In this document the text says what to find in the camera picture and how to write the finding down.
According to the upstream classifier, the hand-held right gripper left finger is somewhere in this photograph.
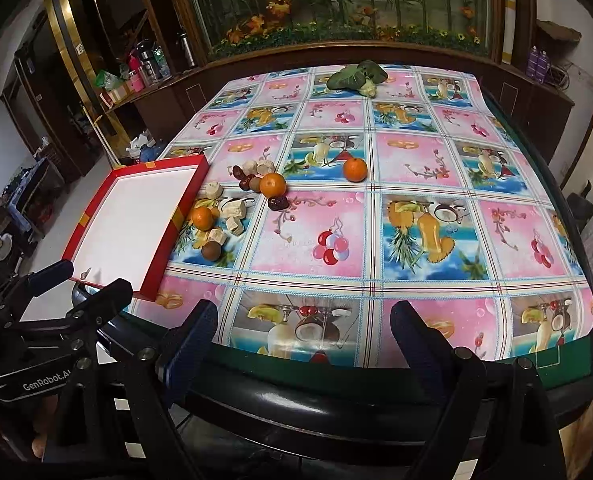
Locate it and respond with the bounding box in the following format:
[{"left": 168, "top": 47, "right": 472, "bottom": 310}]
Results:
[{"left": 41, "top": 300, "right": 222, "bottom": 480}]

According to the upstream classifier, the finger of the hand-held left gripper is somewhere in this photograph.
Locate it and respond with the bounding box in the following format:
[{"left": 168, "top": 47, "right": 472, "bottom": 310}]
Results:
[
  {"left": 0, "top": 260, "right": 74, "bottom": 313},
  {"left": 64, "top": 277, "right": 134, "bottom": 356}
]

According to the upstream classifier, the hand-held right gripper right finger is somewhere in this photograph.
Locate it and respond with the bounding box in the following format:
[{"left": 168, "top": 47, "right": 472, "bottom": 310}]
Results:
[{"left": 390, "top": 301, "right": 569, "bottom": 480}]

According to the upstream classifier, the red tray with white inside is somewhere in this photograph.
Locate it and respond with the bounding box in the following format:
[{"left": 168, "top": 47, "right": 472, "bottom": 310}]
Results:
[{"left": 60, "top": 154, "right": 211, "bottom": 303}]

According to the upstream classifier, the green-edged table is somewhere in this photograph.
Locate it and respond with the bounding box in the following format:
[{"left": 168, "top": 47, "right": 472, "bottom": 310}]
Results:
[{"left": 71, "top": 75, "right": 593, "bottom": 461}]

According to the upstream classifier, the white plastic bag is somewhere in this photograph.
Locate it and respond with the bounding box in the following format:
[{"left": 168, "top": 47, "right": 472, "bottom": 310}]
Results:
[{"left": 126, "top": 130, "right": 154, "bottom": 158}]

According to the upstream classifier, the pink printed tablecloth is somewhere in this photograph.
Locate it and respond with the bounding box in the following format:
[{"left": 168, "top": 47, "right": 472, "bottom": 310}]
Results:
[{"left": 164, "top": 62, "right": 593, "bottom": 368}]

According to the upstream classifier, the red and white box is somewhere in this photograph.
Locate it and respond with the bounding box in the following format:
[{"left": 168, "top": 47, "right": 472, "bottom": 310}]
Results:
[{"left": 101, "top": 82, "right": 137, "bottom": 108}]

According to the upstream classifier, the green plastic bag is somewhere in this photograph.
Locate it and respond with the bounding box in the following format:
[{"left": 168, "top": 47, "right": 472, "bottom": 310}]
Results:
[{"left": 94, "top": 70, "right": 122, "bottom": 93}]

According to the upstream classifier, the dark drinking bottle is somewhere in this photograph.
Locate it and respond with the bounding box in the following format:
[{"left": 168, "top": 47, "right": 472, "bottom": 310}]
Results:
[{"left": 136, "top": 40, "right": 162, "bottom": 86}]

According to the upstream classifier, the dark wooden cabinet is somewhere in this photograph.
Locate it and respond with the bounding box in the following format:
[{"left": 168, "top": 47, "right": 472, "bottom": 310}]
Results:
[{"left": 41, "top": 0, "right": 577, "bottom": 181}]

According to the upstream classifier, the steel thermos flask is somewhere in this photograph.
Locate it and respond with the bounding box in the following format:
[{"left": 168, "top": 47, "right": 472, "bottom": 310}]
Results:
[{"left": 176, "top": 30, "right": 197, "bottom": 68}]

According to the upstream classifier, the green leafy vegetable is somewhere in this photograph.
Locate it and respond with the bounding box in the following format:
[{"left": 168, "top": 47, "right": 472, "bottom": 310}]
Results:
[{"left": 325, "top": 60, "right": 388, "bottom": 98}]

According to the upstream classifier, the artificial flower display panel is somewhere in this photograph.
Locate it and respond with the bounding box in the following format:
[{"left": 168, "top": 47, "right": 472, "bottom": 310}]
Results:
[{"left": 169, "top": 0, "right": 507, "bottom": 58}]

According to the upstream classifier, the broom with pale handle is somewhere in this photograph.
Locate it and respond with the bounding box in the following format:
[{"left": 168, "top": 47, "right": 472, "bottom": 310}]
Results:
[{"left": 84, "top": 105, "right": 120, "bottom": 168}]

